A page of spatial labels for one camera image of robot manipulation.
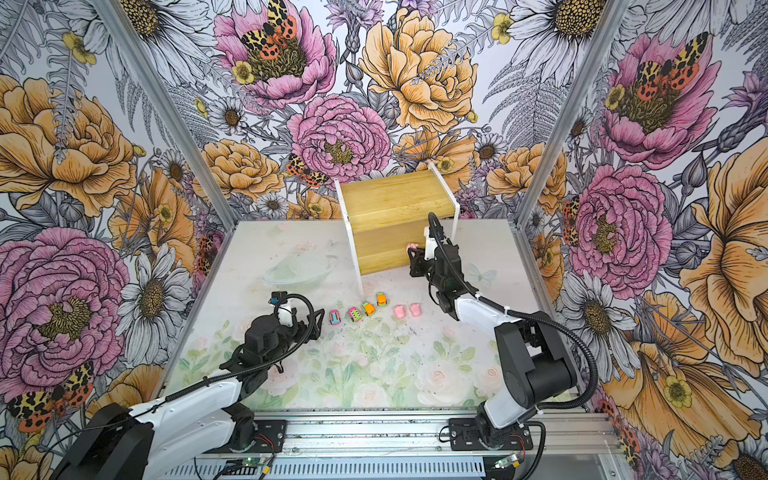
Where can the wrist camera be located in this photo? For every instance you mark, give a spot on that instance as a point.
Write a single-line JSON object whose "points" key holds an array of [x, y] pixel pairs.
{"points": [[284, 311], [431, 244]]}

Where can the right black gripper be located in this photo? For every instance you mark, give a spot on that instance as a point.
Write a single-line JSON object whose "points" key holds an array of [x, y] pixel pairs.
{"points": [[416, 262]]}

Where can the right aluminium corner post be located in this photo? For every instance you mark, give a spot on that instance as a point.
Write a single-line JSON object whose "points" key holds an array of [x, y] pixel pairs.
{"points": [[607, 29]]}

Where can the aluminium corner post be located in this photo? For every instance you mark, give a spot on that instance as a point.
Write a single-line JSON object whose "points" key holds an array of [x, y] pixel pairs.
{"points": [[607, 29], [119, 26]]}

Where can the pink teal toy truck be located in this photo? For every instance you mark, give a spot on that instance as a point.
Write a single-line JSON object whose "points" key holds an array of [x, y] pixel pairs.
{"points": [[335, 317]]}

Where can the left aluminium corner post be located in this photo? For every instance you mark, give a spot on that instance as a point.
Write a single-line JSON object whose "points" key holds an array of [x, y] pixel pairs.
{"points": [[119, 26]]}

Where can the wooden two-tier shelf white frame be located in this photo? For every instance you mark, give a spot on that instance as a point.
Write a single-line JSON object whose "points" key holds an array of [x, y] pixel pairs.
{"points": [[383, 216]]}

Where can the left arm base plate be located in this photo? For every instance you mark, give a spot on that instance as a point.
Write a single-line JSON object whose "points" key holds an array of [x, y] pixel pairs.
{"points": [[264, 436]]}

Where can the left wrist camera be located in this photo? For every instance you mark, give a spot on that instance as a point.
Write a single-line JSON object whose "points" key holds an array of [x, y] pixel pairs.
{"points": [[284, 311]]}

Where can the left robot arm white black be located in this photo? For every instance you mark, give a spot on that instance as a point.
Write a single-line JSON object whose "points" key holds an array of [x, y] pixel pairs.
{"points": [[149, 439]]}

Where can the aluminium front rail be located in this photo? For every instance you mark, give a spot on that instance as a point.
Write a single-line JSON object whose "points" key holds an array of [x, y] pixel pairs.
{"points": [[424, 433]]}

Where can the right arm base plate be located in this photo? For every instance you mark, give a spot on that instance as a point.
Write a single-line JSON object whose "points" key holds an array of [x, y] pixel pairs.
{"points": [[478, 434]]}

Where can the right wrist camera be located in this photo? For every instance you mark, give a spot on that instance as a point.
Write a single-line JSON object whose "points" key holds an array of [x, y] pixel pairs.
{"points": [[431, 244]]}

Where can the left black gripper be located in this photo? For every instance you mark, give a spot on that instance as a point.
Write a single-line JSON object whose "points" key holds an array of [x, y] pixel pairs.
{"points": [[314, 328]]}

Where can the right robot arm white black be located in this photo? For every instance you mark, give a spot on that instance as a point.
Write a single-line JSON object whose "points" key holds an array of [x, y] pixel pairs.
{"points": [[535, 364]]}

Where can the pink green toy truck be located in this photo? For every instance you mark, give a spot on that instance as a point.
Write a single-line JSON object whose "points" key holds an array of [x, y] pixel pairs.
{"points": [[355, 314]]}

